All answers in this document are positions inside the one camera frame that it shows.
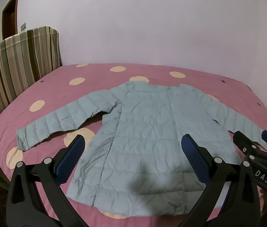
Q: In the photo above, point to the light blue puffer jacket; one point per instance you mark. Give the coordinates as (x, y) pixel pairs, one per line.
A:
(147, 127)

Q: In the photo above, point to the striped fabric headboard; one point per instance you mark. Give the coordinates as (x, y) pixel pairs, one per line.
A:
(12, 61)

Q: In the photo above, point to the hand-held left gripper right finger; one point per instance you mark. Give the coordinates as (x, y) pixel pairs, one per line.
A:
(192, 153)

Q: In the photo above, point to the brown wooden door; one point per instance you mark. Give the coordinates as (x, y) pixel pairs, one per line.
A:
(10, 16)

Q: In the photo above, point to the pink polka dot bedsheet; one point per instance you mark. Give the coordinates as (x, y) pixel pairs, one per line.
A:
(60, 92)

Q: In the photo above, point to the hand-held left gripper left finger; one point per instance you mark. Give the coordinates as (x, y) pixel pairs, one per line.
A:
(70, 155)

